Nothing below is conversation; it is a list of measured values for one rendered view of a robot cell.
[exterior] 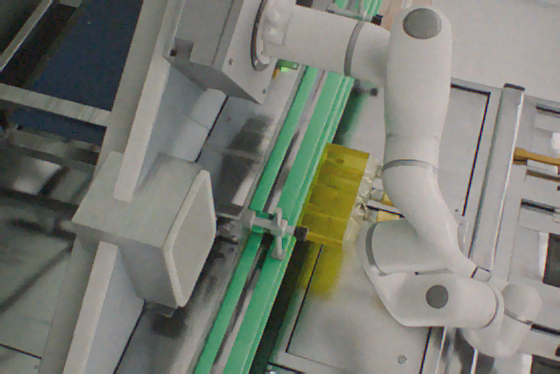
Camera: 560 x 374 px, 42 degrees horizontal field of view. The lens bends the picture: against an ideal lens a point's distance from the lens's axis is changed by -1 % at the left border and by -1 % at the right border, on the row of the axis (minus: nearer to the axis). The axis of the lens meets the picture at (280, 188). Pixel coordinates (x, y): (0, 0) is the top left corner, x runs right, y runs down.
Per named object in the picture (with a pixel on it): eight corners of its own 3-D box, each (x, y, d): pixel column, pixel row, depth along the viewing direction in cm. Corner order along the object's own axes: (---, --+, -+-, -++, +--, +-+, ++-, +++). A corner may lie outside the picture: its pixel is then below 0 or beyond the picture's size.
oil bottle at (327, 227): (258, 227, 158) (354, 254, 154) (257, 212, 153) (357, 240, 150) (266, 206, 161) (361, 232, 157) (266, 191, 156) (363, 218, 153)
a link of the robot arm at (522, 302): (523, 343, 133) (548, 297, 132) (469, 314, 136) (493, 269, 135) (524, 330, 147) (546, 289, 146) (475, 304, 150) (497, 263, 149)
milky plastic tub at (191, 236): (139, 298, 133) (183, 312, 131) (116, 235, 114) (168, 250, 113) (175, 221, 142) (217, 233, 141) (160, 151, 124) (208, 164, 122)
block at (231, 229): (209, 238, 146) (242, 248, 145) (205, 213, 138) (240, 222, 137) (215, 224, 148) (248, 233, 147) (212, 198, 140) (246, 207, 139)
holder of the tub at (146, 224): (141, 309, 137) (180, 321, 136) (114, 234, 115) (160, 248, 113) (176, 235, 147) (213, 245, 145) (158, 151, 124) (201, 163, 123)
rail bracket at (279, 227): (242, 252, 147) (302, 269, 145) (239, 206, 133) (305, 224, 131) (247, 239, 148) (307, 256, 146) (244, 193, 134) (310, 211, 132)
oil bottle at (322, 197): (266, 206, 161) (361, 232, 158) (266, 192, 157) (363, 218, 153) (274, 186, 164) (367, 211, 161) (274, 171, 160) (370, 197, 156)
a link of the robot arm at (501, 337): (464, 270, 127) (513, 284, 142) (430, 335, 128) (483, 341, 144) (505, 294, 121) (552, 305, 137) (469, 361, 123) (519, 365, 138)
